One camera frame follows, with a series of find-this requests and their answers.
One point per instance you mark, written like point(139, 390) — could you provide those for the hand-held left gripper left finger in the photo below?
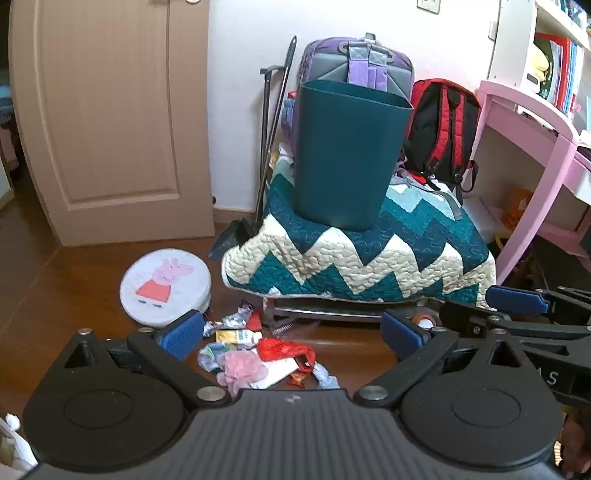
point(182, 333)

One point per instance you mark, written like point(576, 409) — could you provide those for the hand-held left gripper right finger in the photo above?
point(400, 336)

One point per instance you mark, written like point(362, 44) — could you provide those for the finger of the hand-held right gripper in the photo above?
point(517, 299)
point(466, 317)

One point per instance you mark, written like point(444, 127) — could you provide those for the blue white plastic wrapper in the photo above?
point(212, 357)

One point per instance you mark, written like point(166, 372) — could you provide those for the silver wrapper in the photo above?
point(228, 321)

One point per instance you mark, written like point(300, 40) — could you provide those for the white yellow-green tube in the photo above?
point(238, 338)

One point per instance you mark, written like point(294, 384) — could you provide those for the pink mesh sponge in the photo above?
point(240, 371)

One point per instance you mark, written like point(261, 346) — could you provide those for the twisted blue white wrapper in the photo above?
point(325, 376)

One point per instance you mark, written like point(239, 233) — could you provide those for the red plastic bag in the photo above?
point(281, 349)

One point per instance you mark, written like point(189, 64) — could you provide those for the white paper card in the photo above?
point(279, 371)

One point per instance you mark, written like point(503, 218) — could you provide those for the small orange candy wrapper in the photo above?
point(297, 380)

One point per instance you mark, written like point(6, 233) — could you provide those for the dark teal plastic bin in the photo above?
point(346, 152)

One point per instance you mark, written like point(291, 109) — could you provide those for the person's right hand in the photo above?
point(578, 438)

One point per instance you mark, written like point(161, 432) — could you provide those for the brown tape roll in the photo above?
point(422, 319)

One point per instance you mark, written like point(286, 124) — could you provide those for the round white pig-print stool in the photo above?
point(161, 288)

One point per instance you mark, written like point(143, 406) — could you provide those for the teal cream zigzag quilt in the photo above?
point(369, 258)

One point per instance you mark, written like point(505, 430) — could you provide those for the orange packet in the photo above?
point(518, 207)

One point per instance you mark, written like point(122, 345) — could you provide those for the pink desk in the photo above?
point(538, 203)

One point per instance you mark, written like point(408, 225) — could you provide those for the red black backpack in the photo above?
point(443, 124)

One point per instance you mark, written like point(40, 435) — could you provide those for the white crumpled object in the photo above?
point(14, 443)

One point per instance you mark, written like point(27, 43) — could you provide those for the beige wooden door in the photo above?
point(115, 115)

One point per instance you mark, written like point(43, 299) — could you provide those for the row of colourful books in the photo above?
point(565, 69)

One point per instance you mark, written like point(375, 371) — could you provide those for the yellow soft toy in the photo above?
point(540, 60)

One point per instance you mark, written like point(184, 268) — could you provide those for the black broom stick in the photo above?
point(282, 106)

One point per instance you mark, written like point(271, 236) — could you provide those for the white bookshelf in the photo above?
point(512, 37)

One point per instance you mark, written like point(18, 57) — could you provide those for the purple grey backpack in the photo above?
point(323, 57)

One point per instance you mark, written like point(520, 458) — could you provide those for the metal frame under quilt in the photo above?
point(323, 312)

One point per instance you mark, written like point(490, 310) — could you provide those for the wall socket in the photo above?
point(428, 4)

